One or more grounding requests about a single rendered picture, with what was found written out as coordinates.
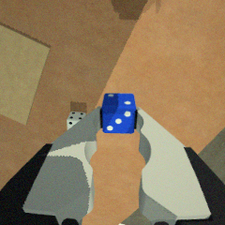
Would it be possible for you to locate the tan square mat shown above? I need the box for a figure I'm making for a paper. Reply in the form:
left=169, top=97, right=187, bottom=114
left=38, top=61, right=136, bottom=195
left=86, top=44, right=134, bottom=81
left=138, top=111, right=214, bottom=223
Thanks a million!
left=0, top=24, right=51, bottom=125

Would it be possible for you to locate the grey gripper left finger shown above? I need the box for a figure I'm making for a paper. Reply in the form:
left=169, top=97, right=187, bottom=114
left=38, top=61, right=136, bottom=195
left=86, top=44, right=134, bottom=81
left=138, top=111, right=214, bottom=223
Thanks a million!
left=0, top=106, right=103, bottom=225

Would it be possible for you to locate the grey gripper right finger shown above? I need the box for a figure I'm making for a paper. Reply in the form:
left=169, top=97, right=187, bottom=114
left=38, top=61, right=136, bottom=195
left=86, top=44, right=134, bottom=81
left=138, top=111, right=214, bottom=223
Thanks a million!
left=134, top=107, right=225, bottom=225

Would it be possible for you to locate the white die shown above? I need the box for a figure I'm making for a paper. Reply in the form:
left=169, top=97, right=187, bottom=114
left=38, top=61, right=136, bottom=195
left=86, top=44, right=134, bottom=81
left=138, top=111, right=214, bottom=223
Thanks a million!
left=67, top=112, right=86, bottom=129

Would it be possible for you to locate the blue die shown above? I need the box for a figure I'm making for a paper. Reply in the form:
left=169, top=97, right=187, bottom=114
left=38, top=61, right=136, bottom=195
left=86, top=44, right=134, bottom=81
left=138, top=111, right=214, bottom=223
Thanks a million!
left=101, top=93, right=136, bottom=134

